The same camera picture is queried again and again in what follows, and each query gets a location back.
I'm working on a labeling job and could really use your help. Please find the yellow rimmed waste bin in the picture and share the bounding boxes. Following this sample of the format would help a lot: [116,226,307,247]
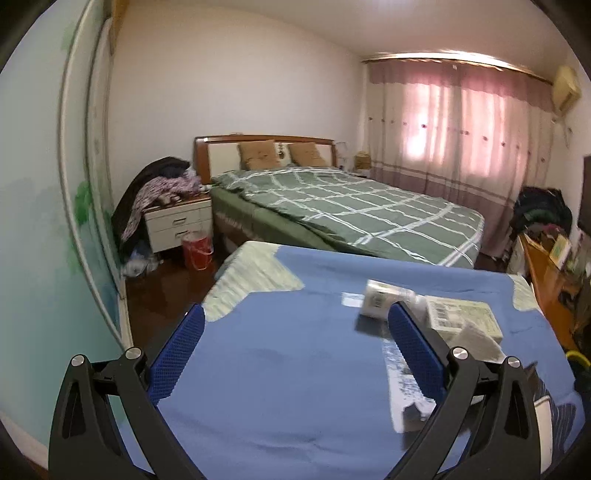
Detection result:
[567,348,591,393]

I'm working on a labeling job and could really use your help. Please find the glass wardrobe sliding door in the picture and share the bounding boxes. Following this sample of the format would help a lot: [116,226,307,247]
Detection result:
[0,0,134,462]

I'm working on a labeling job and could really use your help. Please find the brown pillow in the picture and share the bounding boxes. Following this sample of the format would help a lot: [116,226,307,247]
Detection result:
[288,142,329,168]
[238,141,282,171]

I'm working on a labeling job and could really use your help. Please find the wooden side desk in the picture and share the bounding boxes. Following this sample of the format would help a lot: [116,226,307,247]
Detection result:
[517,231,591,356]

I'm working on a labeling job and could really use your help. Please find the white labelled plastic container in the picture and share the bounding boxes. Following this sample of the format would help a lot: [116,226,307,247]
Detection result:
[359,278,428,322]

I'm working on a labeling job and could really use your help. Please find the wooden curtain rod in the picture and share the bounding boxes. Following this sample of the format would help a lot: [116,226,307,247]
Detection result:
[361,53,554,86]

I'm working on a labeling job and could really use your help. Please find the white tissue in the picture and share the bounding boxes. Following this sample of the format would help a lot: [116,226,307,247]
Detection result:
[455,320,507,365]

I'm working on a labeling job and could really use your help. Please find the blue star print tablecloth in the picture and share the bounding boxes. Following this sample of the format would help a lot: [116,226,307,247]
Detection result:
[117,240,585,480]

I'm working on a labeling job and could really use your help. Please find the black television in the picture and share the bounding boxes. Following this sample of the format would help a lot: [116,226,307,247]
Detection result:
[577,156,591,232]

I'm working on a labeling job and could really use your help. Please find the pale green carton box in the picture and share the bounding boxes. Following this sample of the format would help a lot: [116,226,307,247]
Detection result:
[424,296,504,346]

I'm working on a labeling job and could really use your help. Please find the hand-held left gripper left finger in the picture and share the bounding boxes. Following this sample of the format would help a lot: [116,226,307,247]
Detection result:
[48,302,206,480]

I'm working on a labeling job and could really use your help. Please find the pink white curtains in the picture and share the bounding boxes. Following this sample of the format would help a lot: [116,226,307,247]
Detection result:
[367,60,555,259]

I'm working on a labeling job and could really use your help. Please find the cream air conditioner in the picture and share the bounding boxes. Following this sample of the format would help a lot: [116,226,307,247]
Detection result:
[551,65,581,116]

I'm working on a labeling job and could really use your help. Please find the white nightstand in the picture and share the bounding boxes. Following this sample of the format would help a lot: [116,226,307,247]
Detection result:
[144,194,214,254]

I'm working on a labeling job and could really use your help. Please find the green plaid duvet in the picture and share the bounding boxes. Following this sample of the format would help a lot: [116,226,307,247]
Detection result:
[210,167,485,267]

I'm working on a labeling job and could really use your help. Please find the white plastic bags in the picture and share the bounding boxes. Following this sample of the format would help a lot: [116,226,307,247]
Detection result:
[122,251,161,278]

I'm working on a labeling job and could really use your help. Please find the pale green book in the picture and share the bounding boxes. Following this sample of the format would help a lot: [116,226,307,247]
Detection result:
[549,234,573,269]

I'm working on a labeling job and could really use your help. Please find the pile of dark clothes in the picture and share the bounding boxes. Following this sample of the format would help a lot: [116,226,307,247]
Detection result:
[510,186,573,241]

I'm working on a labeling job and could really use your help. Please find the red bucket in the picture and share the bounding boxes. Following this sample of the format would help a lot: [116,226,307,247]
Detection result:
[181,231,215,271]

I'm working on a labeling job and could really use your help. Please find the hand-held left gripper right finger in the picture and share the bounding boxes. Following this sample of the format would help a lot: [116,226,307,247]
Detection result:
[387,301,541,480]

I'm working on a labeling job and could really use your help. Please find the wooden bed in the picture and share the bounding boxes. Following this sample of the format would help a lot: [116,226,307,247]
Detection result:
[193,135,485,271]

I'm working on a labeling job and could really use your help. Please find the pile of clothes on nightstand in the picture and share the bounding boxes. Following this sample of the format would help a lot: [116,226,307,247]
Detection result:
[111,157,204,266]

